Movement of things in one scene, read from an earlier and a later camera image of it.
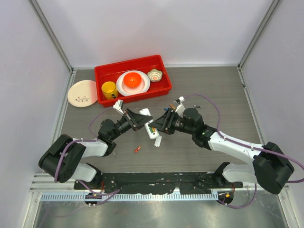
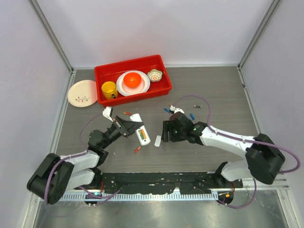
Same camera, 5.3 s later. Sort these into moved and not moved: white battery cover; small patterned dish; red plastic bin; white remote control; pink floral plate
Moved: white remote control
Not moved: white battery cover; pink floral plate; small patterned dish; red plastic bin
